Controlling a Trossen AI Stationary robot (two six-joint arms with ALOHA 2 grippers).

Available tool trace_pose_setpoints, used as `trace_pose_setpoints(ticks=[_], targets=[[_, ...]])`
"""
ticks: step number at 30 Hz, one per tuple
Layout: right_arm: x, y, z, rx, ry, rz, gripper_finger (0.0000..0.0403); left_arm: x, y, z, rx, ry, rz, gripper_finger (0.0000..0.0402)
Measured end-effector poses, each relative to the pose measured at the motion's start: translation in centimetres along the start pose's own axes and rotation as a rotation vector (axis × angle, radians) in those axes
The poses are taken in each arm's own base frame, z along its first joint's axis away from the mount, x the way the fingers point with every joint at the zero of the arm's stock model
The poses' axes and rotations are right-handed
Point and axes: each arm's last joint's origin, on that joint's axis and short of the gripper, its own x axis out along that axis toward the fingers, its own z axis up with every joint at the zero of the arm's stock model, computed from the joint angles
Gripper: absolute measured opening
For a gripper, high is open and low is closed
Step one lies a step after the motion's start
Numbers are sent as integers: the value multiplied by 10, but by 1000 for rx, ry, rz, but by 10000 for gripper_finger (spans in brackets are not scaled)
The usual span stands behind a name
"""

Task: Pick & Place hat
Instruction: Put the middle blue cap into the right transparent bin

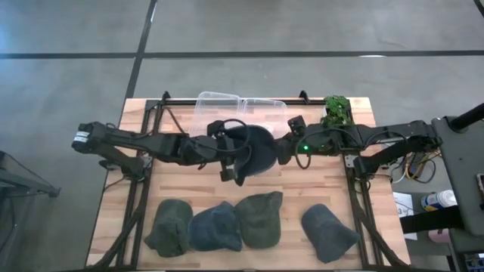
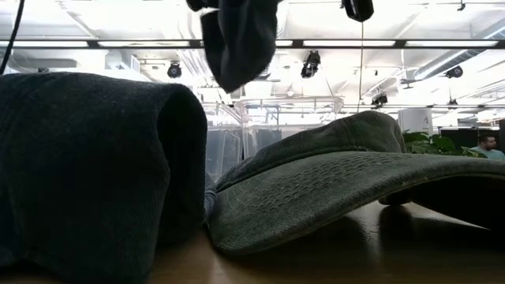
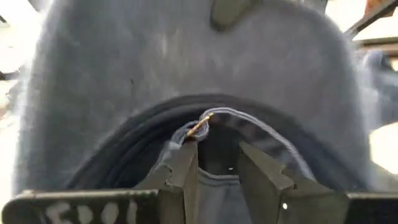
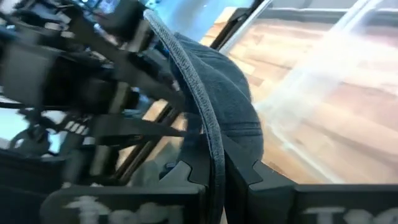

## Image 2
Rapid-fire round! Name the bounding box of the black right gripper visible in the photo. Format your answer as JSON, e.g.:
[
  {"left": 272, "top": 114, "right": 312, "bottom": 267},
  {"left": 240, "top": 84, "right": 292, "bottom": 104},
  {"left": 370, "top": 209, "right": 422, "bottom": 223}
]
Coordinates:
[{"left": 341, "top": 0, "right": 375, "bottom": 23}]

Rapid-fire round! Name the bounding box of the navy blue hat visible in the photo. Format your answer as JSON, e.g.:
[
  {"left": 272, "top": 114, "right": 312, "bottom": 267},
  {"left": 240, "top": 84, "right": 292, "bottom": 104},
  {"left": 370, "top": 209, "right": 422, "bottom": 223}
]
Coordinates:
[{"left": 199, "top": 0, "right": 282, "bottom": 95}]

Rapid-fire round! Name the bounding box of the olive green baseball cap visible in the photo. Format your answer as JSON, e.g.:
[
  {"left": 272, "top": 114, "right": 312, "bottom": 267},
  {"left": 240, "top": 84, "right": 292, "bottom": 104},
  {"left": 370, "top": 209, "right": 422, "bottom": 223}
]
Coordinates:
[
  {"left": 208, "top": 110, "right": 505, "bottom": 256},
  {"left": 0, "top": 72, "right": 209, "bottom": 284}
]

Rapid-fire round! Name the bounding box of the denim blue hat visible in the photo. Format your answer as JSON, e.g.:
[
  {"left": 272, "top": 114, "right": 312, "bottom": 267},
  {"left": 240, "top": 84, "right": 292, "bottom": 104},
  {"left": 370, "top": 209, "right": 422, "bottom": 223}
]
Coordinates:
[{"left": 204, "top": 173, "right": 218, "bottom": 224}]

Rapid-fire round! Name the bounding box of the black ceiling light track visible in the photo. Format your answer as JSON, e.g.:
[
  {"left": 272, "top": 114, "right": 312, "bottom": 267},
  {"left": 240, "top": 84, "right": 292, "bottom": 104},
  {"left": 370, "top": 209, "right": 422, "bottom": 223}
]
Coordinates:
[{"left": 0, "top": 38, "right": 505, "bottom": 50}]

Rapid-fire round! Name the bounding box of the black ceiling spotlight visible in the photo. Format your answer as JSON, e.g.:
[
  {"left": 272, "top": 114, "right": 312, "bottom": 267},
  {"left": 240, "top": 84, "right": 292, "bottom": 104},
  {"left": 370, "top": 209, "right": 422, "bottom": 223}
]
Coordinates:
[
  {"left": 370, "top": 93, "right": 389, "bottom": 109},
  {"left": 445, "top": 65, "right": 465, "bottom": 80},
  {"left": 166, "top": 62, "right": 183, "bottom": 79},
  {"left": 300, "top": 50, "right": 322, "bottom": 79}
]

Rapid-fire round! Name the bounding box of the white cylindrical column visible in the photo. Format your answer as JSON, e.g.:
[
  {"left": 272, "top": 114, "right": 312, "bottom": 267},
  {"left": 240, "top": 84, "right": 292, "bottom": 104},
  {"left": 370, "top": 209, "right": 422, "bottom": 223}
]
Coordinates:
[{"left": 397, "top": 108, "right": 434, "bottom": 135}]

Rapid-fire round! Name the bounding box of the green plant in white pot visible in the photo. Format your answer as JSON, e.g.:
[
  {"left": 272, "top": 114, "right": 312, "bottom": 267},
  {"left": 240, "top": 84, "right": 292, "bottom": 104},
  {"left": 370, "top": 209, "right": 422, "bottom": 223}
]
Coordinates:
[{"left": 402, "top": 131, "right": 488, "bottom": 158}]

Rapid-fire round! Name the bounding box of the person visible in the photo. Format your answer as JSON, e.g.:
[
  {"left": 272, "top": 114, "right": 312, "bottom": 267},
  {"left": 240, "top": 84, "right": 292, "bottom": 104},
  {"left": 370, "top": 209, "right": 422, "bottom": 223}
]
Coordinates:
[{"left": 469, "top": 133, "right": 505, "bottom": 161}]

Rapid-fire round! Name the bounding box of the thin hanging ceiling cable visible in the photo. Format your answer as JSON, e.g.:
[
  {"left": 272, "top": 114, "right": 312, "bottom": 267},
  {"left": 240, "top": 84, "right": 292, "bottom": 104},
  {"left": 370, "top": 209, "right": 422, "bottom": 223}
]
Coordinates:
[{"left": 359, "top": 21, "right": 365, "bottom": 114}]

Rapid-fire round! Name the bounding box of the silver ceiling air duct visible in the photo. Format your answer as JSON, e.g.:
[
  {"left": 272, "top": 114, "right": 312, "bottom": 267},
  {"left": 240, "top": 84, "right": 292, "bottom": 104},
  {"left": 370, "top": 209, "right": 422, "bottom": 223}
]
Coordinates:
[{"left": 412, "top": 17, "right": 505, "bottom": 82}]

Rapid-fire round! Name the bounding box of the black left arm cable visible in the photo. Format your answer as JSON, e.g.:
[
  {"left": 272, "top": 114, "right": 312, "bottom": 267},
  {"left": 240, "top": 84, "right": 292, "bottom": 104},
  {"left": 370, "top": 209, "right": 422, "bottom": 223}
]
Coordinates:
[{"left": 0, "top": 0, "right": 27, "bottom": 76}]

